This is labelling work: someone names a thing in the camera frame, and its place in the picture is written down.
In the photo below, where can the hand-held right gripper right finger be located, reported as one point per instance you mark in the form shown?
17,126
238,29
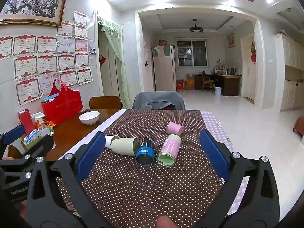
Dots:
213,154

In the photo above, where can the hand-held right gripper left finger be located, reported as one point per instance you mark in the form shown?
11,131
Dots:
91,156

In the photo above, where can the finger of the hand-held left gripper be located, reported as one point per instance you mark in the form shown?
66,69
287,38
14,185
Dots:
46,142
14,134

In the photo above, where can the white cup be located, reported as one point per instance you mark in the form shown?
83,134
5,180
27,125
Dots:
108,142

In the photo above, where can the pale green cup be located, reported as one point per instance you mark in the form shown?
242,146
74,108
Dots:
123,147

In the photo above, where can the pink cup with green inside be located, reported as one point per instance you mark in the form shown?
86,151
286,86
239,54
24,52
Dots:
169,148

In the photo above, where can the short pink cup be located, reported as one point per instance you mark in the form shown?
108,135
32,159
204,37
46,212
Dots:
174,128

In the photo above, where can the blue and black cup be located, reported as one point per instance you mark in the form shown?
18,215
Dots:
144,150

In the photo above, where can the person's left hand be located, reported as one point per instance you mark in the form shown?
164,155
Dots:
23,209

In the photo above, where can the person's right hand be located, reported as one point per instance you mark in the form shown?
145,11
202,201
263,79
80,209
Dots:
165,222

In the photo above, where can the green box with packets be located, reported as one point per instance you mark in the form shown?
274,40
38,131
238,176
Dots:
33,138

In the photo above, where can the orange snack packet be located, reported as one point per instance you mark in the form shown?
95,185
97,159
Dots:
51,124

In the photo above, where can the clear spray bottle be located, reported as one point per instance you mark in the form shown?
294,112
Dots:
40,123

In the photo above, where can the pink checkered tablecloth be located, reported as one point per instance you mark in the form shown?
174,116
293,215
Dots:
213,121

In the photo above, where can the white bowl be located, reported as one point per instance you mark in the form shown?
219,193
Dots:
89,118

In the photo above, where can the red felt bag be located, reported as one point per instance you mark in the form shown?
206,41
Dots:
64,104

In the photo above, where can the brown polka-dot tablecloth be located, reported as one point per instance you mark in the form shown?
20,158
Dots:
142,190

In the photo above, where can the pale blue bucket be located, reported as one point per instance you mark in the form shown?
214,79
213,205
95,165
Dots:
218,92

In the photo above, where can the dark wooden desk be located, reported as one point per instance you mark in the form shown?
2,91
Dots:
229,84

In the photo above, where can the wooden desk chair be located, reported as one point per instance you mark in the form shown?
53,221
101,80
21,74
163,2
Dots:
207,82

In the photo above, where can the brown cardboard boxes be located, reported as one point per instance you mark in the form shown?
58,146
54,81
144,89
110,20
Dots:
190,82

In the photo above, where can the red cardboard box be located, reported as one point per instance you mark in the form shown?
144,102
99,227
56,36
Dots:
180,85

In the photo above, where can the grey jacket on chair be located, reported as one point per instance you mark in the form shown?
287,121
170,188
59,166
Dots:
158,101

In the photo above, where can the white door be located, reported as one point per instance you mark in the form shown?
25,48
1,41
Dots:
247,76

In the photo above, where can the clutter of desk items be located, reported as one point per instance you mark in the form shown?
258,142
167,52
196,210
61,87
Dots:
224,68

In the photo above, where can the white refrigerator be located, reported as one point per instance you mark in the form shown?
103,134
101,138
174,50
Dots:
163,71

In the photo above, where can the red door decoration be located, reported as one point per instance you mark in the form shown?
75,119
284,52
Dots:
253,58

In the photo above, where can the window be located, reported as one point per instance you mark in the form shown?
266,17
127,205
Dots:
191,52

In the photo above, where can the green lace curtain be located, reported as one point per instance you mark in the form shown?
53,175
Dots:
118,52

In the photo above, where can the white cabinet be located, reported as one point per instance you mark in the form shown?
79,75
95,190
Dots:
291,76

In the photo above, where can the black ceiling lamp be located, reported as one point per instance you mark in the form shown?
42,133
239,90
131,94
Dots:
196,29

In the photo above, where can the framed blossom painting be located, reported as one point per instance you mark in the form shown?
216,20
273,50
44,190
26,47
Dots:
30,2

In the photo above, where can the wall of award certificates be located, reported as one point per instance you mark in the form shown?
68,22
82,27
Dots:
47,59

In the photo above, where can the small framed wall picture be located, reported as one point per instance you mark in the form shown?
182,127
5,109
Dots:
230,40

